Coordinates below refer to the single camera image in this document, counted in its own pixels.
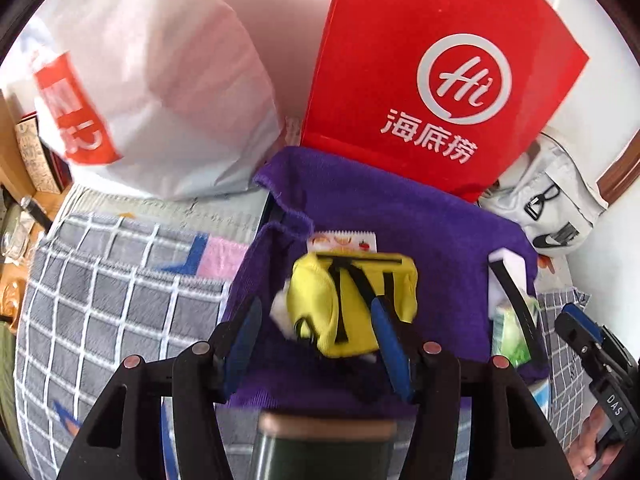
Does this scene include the white plastic shopping bag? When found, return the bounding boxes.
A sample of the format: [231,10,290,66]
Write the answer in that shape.
[0,0,283,201]

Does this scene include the red paper bag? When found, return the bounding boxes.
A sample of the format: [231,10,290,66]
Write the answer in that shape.
[300,0,590,203]

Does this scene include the light green tissue packet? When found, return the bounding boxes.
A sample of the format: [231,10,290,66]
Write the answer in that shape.
[492,305,533,366]

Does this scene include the dark green tin box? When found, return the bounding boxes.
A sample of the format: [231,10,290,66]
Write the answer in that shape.
[250,412,398,480]

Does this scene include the person's right hand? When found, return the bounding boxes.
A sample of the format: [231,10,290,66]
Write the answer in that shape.
[567,405,613,480]

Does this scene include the wooden bedside table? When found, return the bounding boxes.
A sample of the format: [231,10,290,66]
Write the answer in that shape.
[0,90,56,331]

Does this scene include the black strap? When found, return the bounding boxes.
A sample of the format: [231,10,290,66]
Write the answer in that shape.
[490,260,543,361]

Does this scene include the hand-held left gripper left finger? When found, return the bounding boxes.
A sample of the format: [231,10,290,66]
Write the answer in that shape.
[57,296,263,480]

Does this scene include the patterned book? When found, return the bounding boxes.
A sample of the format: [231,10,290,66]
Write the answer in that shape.
[12,112,73,196]

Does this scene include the white gloves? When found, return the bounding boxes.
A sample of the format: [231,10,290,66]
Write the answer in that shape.
[270,247,526,341]

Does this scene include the wooden door frame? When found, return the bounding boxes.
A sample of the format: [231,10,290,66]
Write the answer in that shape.
[597,130,640,201]

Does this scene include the grey checked blanket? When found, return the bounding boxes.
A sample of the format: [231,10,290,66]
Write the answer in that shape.
[12,210,601,480]

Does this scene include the yellow pouch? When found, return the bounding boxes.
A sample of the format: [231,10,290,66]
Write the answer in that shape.
[290,251,419,359]

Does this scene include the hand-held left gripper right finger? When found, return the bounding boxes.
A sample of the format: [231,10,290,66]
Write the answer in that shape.
[370,296,576,480]

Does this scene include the purple towel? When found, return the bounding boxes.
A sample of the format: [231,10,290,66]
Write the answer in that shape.
[220,146,551,418]

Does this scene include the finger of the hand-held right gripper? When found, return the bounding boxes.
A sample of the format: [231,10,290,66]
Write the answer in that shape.
[554,304,608,366]

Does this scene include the orange print wipe packet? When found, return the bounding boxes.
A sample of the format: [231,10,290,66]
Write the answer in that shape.
[306,230,377,256]

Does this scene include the blue tissue pack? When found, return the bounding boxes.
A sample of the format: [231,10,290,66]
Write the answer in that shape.
[527,377,553,423]

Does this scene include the grey waist bag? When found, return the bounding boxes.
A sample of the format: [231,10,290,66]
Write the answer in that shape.
[477,130,611,256]

